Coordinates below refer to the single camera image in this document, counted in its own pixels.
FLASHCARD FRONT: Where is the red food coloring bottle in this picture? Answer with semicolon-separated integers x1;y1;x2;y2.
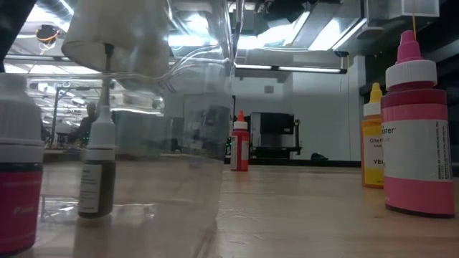
230;110;250;173

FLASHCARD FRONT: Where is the small white-capped dropper bottle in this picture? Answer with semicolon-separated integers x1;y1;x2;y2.
77;105;117;220
0;72;45;256

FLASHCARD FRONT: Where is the yellow food coloring bottle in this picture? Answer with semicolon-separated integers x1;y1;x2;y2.
360;82;384;190

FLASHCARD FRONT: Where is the pink food coloring bottle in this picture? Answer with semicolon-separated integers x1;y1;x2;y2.
380;30;456;219

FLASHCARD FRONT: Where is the black workstation cabinet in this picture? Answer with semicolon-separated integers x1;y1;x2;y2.
250;112;304;161

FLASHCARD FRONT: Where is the clear plastic container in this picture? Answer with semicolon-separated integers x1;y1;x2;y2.
0;0;247;258

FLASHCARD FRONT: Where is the ceiling light strip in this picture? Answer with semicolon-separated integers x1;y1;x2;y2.
235;62;348;75

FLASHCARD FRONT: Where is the person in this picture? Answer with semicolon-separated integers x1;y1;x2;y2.
67;102;98;145

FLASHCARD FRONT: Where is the white ceiling vent box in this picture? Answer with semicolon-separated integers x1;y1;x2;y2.
400;0;440;18

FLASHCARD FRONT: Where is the black aluminium table frame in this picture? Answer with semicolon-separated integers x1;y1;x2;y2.
224;157;361;168

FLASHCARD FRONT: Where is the silver ventilation duct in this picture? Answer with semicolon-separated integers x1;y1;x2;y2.
256;9;369;51

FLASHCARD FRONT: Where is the ceiling cord reel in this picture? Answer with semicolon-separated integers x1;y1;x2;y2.
34;24;61;44

